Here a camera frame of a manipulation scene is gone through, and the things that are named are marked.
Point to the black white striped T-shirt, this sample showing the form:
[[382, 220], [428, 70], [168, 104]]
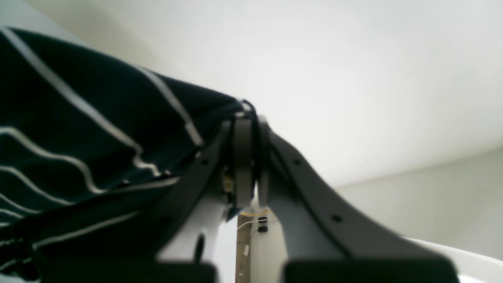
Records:
[[87, 141]]

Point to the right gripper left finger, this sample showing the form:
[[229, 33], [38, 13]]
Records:
[[172, 240]]

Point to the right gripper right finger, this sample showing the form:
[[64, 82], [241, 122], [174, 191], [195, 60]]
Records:
[[327, 239]]

